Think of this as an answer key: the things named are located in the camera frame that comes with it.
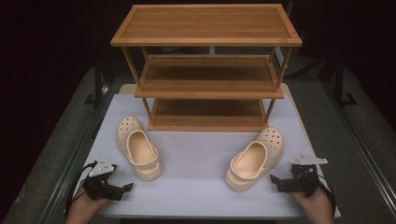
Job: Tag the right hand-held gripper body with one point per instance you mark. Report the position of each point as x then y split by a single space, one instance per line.
302 180

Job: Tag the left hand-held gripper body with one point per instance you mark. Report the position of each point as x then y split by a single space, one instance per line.
102 188

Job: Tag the beige clog shoe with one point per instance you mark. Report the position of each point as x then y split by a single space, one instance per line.
141 149
249 163

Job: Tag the wooden three-tier shoe rack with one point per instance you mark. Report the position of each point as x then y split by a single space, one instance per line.
205 25

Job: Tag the person's left hand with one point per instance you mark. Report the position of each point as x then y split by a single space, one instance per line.
82 210

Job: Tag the person's right hand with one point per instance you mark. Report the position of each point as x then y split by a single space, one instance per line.
316 208

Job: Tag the white table mat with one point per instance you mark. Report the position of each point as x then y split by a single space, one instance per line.
193 161

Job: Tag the black metal stand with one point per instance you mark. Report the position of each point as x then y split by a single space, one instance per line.
98 84
341 84

